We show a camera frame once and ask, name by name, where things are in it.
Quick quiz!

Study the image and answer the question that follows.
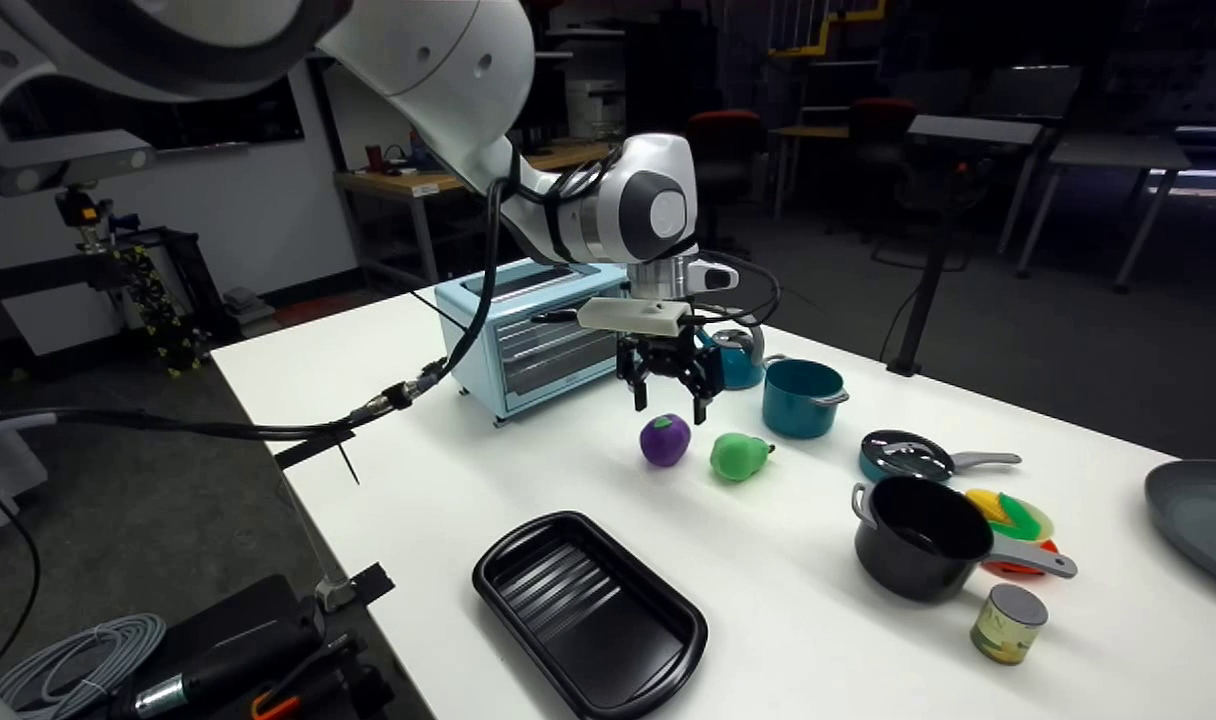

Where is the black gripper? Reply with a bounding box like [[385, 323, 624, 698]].
[[616, 323, 721, 428]]

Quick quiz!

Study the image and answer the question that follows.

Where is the purple round toy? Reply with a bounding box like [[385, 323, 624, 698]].
[[636, 411, 697, 471]]

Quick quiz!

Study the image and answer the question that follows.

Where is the teal toy kettle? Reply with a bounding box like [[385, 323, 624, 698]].
[[703, 316, 768, 390]]

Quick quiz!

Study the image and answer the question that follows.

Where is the green toy pear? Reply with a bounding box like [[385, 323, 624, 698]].
[[706, 428, 781, 486]]

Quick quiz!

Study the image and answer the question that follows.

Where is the teal toy pot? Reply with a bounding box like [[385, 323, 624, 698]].
[[760, 354, 853, 444]]

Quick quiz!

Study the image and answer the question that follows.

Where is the light blue toy toaster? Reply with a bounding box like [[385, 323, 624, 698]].
[[422, 254, 636, 428]]

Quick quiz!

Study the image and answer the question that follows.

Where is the yellow toy disc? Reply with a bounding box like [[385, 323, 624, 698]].
[[965, 484, 1016, 529]]

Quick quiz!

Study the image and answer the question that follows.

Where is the green toy disc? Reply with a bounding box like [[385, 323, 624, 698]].
[[988, 493, 1054, 545]]

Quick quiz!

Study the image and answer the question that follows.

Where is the orange toy disc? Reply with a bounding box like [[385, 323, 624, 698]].
[[981, 536, 1065, 585]]

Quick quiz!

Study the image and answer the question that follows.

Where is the black ridged plastic tray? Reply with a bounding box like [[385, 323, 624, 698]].
[[468, 509, 712, 720]]

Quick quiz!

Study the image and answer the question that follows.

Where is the red office chair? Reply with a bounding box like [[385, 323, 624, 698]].
[[682, 104, 771, 211], [842, 91, 926, 185]]

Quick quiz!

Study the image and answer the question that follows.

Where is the black tripod pole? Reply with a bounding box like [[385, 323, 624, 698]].
[[882, 135, 961, 381]]

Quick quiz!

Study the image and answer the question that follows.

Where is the wooden background table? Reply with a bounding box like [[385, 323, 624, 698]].
[[331, 131, 621, 285]]

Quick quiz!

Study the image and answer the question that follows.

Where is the yellow stepped railing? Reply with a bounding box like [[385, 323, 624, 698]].
[[762, 0, 897, 63]]

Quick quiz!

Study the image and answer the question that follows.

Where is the grey background table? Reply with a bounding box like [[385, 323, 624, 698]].
[[903, 110, 1054, 279]]

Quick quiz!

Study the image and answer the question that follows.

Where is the green can with grey lid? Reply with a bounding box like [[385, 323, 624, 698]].
[[968, 579, 1053, 669]]

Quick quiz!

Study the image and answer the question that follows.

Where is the black equipment case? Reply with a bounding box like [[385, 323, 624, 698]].
[[112, 571, 380, 720]]

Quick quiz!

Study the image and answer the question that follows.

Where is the large grey plate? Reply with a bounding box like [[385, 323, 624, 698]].
[[1140, 457, 1216, 596]]

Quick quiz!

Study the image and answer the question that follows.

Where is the grey background bench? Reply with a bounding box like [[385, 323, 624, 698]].
[[1107, 118, 1216, 294]]

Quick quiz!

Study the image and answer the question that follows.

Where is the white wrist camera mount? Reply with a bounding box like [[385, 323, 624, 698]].
[[577, 290, 693, 340]]

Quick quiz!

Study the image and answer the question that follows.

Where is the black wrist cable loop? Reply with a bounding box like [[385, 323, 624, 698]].
[[703, 249, 784, 333]]

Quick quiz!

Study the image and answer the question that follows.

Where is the black toy pot grey handle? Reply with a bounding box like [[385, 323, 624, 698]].
[[849, 471, 1080, 603]]

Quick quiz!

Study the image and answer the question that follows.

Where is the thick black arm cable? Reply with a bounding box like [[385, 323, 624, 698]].
[[0, 172, 521, 486]]

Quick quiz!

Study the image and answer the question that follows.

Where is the black stand with chain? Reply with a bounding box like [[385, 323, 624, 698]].
[[52, 185, 230, 375]]

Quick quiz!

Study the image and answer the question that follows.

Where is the grey coiled hose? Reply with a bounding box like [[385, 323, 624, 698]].
[[0, 611, 168, 720]]

